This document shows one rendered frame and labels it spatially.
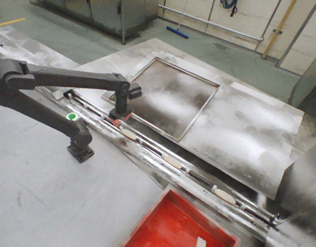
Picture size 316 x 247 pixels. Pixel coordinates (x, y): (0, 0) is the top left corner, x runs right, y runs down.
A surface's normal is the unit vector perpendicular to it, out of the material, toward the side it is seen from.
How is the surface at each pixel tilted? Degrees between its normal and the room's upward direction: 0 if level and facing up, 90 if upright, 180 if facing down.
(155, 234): 0
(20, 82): 90
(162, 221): 0
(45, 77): 90
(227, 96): 10
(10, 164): 0
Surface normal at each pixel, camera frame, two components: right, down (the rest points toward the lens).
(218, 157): 0.00, -0.56
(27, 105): 0.61, 0.61
